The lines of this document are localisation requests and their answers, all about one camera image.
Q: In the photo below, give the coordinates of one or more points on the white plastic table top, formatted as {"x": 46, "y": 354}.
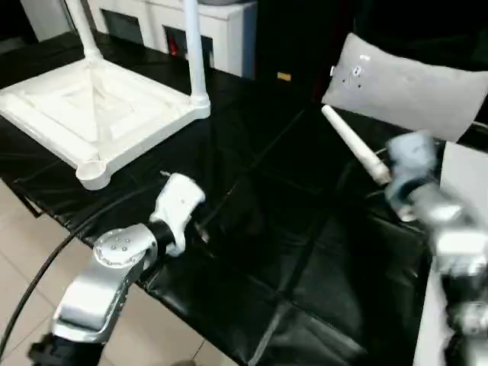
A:
{"x": 133, "y": 110}

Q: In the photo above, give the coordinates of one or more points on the white plastic table leg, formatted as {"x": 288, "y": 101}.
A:
{"x": 195, "y": 57}
{"x": 85, "y": 38}
{"x": 354, "y": 145}

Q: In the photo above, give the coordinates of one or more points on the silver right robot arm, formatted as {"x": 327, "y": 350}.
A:
{"x": 446, "y": 217}

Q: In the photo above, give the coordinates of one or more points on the black padded mat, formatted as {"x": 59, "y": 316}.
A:
{"x": 286, "y": 228}

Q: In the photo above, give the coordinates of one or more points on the small red item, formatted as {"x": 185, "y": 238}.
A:
{"x": 173, "y": 45}

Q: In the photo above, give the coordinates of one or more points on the white cabinet with glass doors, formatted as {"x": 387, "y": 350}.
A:
{"x": 236, "y": 30}

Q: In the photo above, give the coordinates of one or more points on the black cabinet with yellow label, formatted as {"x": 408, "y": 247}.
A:
{"x": 286, "y": 38}

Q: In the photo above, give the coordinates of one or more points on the dark round object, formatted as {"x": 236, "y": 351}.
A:
{"x": 221, "y": 2}

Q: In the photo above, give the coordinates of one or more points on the grey pillow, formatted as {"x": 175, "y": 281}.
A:
{"x": 411, "y": 91}

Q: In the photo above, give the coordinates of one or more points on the white flat board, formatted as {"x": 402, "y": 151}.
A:
{"x": 469, "y": 167}

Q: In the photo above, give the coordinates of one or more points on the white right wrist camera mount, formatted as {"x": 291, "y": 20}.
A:
{"x": 411, "y": 152}

